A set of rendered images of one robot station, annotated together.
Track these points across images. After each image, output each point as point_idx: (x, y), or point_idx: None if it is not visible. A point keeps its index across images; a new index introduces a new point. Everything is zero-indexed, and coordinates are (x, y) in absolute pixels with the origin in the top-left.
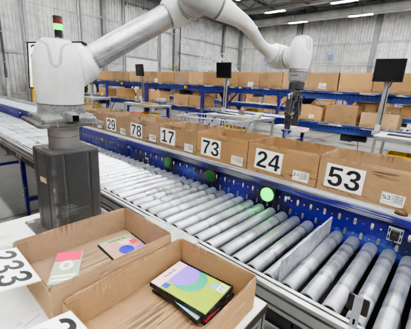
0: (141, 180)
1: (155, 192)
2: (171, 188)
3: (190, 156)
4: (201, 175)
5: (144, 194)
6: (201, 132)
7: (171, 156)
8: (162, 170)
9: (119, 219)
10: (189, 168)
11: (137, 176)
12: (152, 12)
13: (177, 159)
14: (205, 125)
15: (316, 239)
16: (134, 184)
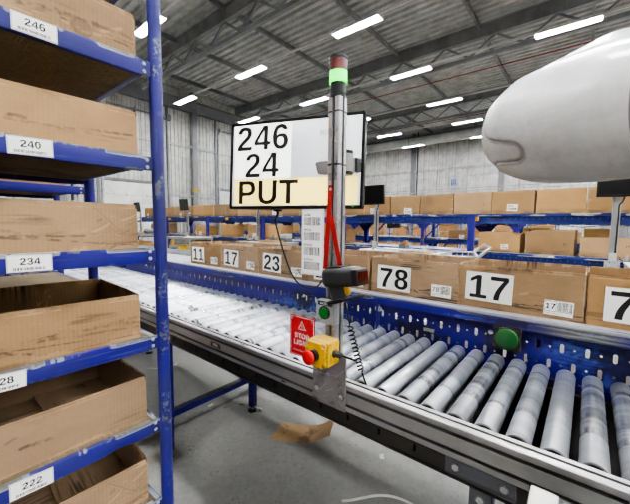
0: (510, 389)
1: (605, 427)
2: (605, 410)
3: (583, 327)
4: (619, 368)
5: (605, 442)
6: (603, 277)
7: (518, 327)
8: (495, 355)
9: None
10: (572, 350)
11: (483, 378)
12: None
13: (530, 332)
14: (531, 263)
15: None
16: (524, 405)
